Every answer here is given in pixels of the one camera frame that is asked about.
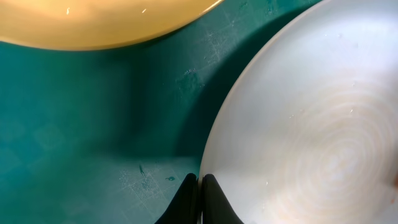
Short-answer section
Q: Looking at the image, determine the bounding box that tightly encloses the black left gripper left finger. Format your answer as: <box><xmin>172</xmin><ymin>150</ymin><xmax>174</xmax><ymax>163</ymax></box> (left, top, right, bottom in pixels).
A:
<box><xmin>155</xmin><ymin>173</ymin><xmax>198</xmax><ymax>224</ymax></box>

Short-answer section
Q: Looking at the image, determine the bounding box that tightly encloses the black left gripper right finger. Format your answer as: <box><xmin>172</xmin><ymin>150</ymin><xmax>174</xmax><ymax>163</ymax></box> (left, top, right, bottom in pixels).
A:
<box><xmin>201</xmin><ymin>174</ymin><xmax>243</xmax><ymax>224</ymax></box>

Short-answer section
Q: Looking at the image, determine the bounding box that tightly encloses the light blue plate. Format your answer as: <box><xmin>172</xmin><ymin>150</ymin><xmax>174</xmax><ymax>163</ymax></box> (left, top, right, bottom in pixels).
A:
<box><xmin>200</xmin><ymin>0</ymin><xmax>397</xmax><ymax>223</ymax></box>

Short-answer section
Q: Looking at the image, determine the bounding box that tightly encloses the teal plastic tray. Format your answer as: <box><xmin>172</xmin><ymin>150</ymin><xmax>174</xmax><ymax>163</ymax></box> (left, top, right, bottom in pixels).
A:
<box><xmin>1</xmin><ymin>0</ymin><xmax>314</xmax><ymax>223</ymax></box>

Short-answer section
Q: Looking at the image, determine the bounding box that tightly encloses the yellow plate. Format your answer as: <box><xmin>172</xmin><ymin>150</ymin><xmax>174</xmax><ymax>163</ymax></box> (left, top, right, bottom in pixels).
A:
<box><xmin>1</xmin><ymin>0</ymin><xmax>222</xmax><ymax>51</ymax></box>

